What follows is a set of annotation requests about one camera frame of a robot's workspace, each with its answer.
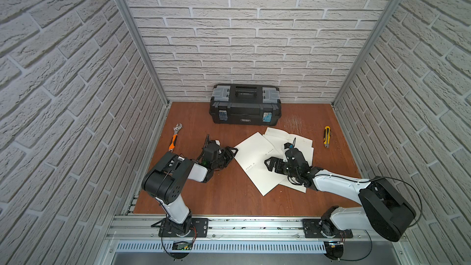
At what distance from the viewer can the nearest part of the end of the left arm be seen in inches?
29.6

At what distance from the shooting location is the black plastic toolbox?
3.21ft

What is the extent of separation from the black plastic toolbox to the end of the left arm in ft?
0.70
